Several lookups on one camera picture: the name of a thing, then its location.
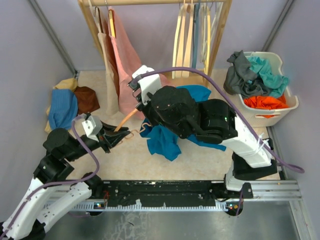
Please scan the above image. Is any blue t-shirt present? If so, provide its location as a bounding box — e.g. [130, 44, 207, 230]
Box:
[140, 85, 226, 161]

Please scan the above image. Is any light blue ribbed shirt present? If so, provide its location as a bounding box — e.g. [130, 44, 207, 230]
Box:
[48, 89, 78, 130]

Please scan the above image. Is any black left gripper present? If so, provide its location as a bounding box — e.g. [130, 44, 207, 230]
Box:
[65, 119, 131, 162]

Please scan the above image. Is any brown shirt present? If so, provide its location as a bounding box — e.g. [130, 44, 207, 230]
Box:
[74, 86, 100, 115]

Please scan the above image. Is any teal shirt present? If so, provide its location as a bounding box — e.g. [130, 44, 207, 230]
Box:
[247, 56, 290, 99]

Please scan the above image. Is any pink hanging t-shirt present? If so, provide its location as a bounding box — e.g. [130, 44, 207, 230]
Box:
[103, 8, 176, 120]

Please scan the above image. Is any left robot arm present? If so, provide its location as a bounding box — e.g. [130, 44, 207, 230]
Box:
[0, 115, 130, 240]

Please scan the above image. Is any white hanger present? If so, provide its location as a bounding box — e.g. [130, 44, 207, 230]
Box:
[199, 2, 223, 63]

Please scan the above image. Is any cream wooden hanger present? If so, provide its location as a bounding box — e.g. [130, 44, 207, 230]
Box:
[172, 2, 188, 67]

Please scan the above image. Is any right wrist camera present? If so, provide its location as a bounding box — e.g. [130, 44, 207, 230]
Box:
[128, 65, 162, 105]

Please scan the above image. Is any grey shirt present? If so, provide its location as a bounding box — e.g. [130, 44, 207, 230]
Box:
[223, 50, 271, 99]

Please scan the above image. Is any yellow shirt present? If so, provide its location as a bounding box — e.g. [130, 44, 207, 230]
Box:
[44, 78, 78, 134]

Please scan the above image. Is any light wooden hanger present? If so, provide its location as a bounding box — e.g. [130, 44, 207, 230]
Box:
[183, 1, 194, 68]

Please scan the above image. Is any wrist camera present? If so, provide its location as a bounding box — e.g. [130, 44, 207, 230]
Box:
[81, 113, 103, 142]
[128, 65, 162, 105]

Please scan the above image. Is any wooden clothes rack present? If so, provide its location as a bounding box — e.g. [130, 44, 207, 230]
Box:
[77, 0, 232, 87]

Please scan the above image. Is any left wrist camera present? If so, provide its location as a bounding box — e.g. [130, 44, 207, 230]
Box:
[81, 113, 103, 142]

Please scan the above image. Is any orange shirt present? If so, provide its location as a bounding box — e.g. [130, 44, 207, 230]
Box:
[243, 95, 289, 110]

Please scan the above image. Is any yellow hanger holding pink shirt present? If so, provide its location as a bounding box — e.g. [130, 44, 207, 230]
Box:
[105, 0, 116, 38]

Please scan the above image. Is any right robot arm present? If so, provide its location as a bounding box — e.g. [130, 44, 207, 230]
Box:
[142, 85, 277, 198]

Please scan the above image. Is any beige hanging t-shirt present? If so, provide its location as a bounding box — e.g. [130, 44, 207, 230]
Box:
[93, 6, 120, 116]

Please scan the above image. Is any blue hanger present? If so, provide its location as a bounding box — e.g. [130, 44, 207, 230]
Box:
[191, 0, 201, 69]

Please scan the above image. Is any orange hanger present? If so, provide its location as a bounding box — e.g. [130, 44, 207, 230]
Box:
[113, 107, 151, 141]

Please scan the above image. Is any white laundry basket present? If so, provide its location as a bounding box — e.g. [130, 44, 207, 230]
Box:
[231, 51, 299, 128]

